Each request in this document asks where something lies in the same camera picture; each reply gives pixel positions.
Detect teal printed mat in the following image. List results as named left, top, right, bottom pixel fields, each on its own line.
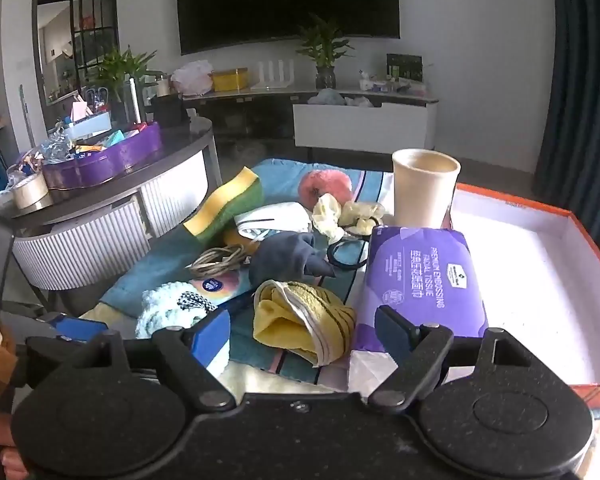
left=80, top=157, right=396, bottom=396

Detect blue grey plastic bag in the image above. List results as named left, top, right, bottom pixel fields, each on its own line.
left=307, top=88, right=346, bottom=106

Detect round grey coffee table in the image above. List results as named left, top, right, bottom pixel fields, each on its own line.
left=0, top=115, right=223, bottom=291

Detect purple tissue pack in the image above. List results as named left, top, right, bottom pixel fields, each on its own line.
left=347, top=225, right=489, bottom=396

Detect white desk organizer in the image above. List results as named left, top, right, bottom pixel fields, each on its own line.
left=62, top=87, right=113, bottom=141

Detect orange cardboard box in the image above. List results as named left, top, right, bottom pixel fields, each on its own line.
left=440, top=182, right=600, bottom=406

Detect green leafy table plant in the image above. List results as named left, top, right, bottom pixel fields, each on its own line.
left=87, top=47, right=158, bottom=126

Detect white plastic bag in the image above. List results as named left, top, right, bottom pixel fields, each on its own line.
left=171, top=60, right=215, bottom=96

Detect green and black box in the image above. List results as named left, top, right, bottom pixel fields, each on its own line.
left=386, top=53, right=424, bottom=83

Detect beige paper cup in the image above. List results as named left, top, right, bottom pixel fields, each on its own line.
left=392, top=149, right=462, bottom=228

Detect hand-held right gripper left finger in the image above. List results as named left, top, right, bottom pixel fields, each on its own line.
left=87, top=309, right=237, bottom=412

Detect coiled beige cord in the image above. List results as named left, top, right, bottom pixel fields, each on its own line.
left=187, top=244, right=251, bottom=278

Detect white face mask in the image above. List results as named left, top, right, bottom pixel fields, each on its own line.
left=233, top=201, right=313, bottom=241

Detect silver flask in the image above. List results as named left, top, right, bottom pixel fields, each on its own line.
left=129, top=77, right=146, bottom=126

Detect black wall television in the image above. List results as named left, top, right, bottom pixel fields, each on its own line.
left=175, top=0, right=401, bottom=56

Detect dark grey sock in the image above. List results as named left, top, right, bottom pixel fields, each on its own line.
left=249, top=232, right=337, bottom=291

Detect purple tin tray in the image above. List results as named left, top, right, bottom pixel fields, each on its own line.
left=42, top=121, right=163, bottom=191

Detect yellow box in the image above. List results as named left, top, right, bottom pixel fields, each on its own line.
left=211, top=67, right=250, bottom=92

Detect potted plant in glass vase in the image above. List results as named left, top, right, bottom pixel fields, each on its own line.
left=295, top=15, right=356, bottom=91

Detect yellow striped towel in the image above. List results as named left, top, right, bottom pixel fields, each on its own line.
left=252, top=280, right=357, bottom=366

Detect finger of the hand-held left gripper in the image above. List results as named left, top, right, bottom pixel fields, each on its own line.
left=47, top=312, right=110, bottom=345

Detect black framed glass partition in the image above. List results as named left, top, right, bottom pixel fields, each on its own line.
left=31, top=0, right=118, bottom=121

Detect dark blue curtain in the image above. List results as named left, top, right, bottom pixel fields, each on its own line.
left=532, top=0, right=600, bottom=256

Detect mint white knitted cloth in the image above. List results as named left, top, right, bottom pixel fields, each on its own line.
left=135, top=282, right=231, bottom=376

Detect white and black TV stand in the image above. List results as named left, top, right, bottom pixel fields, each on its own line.
left=180, top=85, right=440, bottom=161

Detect yellow and green sponge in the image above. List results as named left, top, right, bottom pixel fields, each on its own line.
left=182, top=166, right=266, bottom=238

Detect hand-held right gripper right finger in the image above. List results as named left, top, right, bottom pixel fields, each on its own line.
left=367, top=305, right=522, bottom=413

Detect person's left hand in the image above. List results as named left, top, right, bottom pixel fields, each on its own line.
left=0, top=405, right=29, bottom=480

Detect red apple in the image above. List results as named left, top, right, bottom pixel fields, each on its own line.
left=298, top=170, right=353, bottom=209

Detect roll of clear tape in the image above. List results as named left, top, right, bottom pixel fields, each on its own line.
left=11, top=172, right=50, bottom=210

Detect small white packets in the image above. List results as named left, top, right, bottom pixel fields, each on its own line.
left=358, top=72, right=396, bottom=93

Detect white router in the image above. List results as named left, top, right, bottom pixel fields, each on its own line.
left=250, top=60, right=297, bottom=92

